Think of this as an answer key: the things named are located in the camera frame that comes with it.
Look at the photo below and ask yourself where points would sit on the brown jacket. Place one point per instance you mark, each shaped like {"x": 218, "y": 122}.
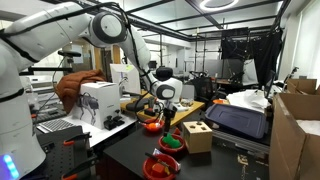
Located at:
{"x": 69, "y": 86}

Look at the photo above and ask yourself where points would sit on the red bowl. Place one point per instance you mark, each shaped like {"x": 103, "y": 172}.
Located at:
{"x": 164, "y": 147}
{"x": 148, "y": 163}
{"x": 160, "y": 124}

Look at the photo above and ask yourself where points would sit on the white computer monitor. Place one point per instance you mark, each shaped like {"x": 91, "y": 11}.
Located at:
{"x": 127, "y": 77}

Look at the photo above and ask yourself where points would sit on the keyboard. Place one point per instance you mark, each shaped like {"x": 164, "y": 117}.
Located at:
{"x": 54, "y": 125}

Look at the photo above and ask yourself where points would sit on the orange ball in bowl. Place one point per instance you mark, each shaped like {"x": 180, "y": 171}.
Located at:
{"x": 153, "y": 125}

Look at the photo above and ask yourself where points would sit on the middle red bowl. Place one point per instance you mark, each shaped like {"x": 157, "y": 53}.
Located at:
{"x": 164, "y": 147}

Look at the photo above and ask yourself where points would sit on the black office chair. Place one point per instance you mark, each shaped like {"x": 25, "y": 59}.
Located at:
{"x": 164, "y": 73}

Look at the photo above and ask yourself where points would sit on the black marker in bowl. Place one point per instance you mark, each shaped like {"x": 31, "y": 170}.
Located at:
{"x": 170, "y": 168}

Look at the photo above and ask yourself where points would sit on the white paper pile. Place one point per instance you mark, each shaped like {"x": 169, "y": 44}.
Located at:
{"x": 251, "y": 99}

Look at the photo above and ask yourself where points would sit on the green toy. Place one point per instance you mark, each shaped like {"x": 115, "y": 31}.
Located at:
{"x": 171, "y": 142}

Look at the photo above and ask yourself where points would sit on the wooden shape sorter box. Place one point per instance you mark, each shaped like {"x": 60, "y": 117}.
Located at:
{"x": 197, "y": 136}

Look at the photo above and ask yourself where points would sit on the blue plastic bin lid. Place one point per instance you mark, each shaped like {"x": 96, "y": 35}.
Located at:
{"x": 246, "y": 121}

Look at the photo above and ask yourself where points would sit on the large cardboard box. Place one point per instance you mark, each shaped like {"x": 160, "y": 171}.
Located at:
{"x": 294, "y": 154}

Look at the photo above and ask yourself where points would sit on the black clamp with orange tip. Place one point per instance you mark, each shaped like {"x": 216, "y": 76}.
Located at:
{"x": 72, "y": 140}

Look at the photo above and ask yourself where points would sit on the black game controller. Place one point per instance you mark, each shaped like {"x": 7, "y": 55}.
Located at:
{"x": 112, "y": 122}

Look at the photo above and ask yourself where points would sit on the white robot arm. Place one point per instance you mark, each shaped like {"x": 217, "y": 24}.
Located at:
{"x": 32, "y": 38}

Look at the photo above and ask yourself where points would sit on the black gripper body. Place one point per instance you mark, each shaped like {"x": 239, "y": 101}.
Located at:
{"x": 169, "y": 113}

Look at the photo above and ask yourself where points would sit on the red block in bowl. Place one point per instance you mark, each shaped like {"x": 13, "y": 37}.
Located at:
{"x": 158, "y": 168}

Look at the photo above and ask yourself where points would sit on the front red bowl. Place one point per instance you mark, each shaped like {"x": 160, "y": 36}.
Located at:
{"x": 148, "y": 163}

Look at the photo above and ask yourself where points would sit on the black pouch on table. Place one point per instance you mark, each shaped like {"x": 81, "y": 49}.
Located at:
{"x": 138, "y": 105}

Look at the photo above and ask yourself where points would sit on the lower black orange clamp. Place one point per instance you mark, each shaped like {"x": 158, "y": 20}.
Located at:
{"x": 73, "y": 173}

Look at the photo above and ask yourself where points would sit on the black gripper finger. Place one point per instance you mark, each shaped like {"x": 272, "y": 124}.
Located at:
{"x": 166, "y": 129}

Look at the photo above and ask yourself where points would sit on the black curtain backdrop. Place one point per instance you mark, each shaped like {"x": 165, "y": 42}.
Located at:
{"x": 264, "y": 50}

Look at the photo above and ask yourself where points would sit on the far red bowl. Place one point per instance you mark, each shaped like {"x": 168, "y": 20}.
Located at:
{"x": 160, "y": 124}

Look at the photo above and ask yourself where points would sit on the white robot dog box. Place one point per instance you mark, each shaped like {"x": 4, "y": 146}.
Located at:
{"x": 96, "y": 101}

